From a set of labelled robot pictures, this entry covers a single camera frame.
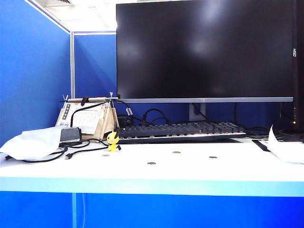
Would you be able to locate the blue coin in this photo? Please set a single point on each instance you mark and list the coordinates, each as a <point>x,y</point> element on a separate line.
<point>151,163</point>

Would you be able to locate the silver coin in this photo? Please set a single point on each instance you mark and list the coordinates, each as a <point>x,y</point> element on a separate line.
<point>106,155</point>

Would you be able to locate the beige desk calendar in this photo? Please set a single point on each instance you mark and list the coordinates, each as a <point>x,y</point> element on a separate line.
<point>88,118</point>

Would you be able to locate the grey partition frame post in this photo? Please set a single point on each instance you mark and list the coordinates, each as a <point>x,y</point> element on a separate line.
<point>72,66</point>

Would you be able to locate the grey monitor stand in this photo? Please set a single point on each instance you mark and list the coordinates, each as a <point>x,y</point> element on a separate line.
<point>197,111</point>

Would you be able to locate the yellow doll figurine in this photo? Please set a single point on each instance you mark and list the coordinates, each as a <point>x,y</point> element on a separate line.
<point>111,142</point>

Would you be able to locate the black box device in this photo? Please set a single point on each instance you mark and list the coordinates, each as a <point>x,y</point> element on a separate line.
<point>70,134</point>

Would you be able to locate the white paper sheet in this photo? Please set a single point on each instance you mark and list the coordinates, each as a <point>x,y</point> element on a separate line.
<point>285,149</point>

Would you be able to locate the large black computer monitor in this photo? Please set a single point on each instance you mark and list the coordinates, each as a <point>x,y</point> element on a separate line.
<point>204,47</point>

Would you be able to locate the white plastic bag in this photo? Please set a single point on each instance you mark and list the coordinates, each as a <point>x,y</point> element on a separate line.
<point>31,145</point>

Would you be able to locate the black mechanical keyboard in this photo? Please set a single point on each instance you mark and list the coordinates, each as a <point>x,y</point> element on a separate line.
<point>180,130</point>

